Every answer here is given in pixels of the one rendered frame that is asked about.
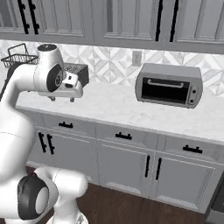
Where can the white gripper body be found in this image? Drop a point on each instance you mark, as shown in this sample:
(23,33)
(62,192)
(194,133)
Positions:
(70,92)

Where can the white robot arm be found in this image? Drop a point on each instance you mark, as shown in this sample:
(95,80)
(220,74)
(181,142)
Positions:
(17,140)

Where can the grey drawer front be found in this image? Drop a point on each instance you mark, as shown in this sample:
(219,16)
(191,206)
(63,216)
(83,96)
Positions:
(143,138)
(81,127)
(172,145)

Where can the grey base cupboard door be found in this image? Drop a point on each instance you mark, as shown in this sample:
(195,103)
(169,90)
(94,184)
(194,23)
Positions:
(183,183)
(122,169)
(35,151)
(75,157)

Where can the grey toaster oven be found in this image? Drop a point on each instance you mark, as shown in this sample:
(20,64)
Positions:
(167,86)

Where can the dark grey kitchen appliance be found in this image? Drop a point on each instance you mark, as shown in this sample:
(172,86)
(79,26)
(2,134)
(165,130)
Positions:
(215,201)

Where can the grey wall cupboard door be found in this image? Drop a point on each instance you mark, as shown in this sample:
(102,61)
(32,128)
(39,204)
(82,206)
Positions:
(7,14)
(128,20)
(201,23)
(64,17)

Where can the grey wall outlet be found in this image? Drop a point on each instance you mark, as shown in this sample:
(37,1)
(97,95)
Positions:
(136,58)

